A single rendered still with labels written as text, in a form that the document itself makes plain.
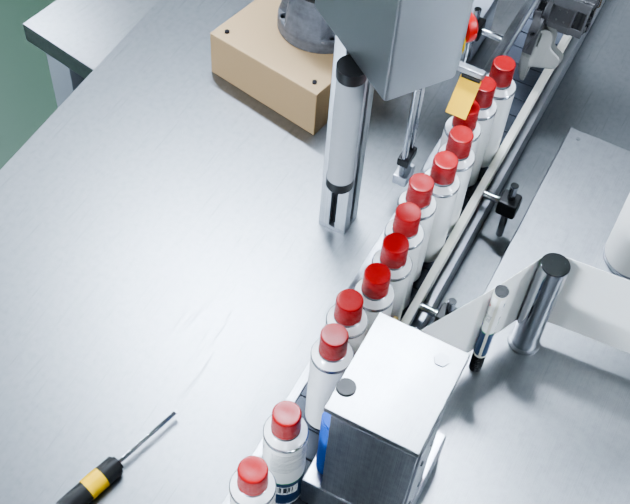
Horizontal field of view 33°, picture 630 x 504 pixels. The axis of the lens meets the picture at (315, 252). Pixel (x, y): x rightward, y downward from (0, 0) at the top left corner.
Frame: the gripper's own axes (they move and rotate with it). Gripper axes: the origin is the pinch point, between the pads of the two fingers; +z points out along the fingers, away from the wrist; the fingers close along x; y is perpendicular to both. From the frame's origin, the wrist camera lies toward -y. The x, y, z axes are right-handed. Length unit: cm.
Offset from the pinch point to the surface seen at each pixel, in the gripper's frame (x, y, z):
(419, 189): -44.5, -0.8, 7.8
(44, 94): 66, -127, 70
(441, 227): -34.7, 2.2, 15.6
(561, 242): -19.0, 17.4, 16.9
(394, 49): -64, -5, -13
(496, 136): -16.1, 2.3, 6.5
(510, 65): -21.1, 1.2, -5.4
